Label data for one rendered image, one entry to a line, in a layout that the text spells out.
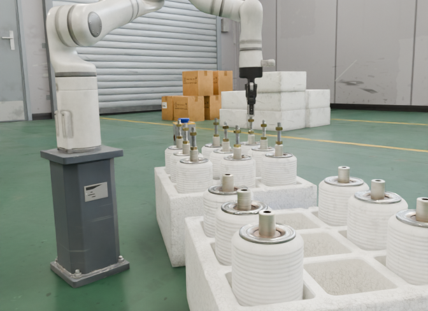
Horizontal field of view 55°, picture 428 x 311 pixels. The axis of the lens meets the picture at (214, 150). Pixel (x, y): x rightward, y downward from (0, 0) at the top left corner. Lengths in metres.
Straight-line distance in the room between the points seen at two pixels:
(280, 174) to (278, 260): 0.60
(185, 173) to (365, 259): 0.52
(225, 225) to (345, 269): 0.20
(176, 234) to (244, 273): 0.51
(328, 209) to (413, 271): 0.24
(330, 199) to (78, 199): 0.55
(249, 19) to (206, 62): 6.41
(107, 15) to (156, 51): 6.02
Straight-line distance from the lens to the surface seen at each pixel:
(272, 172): 1.11
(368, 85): 6.68
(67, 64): 0.99
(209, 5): 1.33
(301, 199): 1.12
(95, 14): 1.01
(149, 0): 1.35
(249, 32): 1.32
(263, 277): 0.54
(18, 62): 6.14
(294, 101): 3.99
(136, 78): 6.81
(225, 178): 0.77
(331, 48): 7.02
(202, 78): 5.03
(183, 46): 7.40
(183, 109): 4.97
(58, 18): 1.00
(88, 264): 1.04
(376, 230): 0.74
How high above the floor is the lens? 0.45
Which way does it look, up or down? 9 degrees down
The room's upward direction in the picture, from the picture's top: 1 degrees counter-clockwise
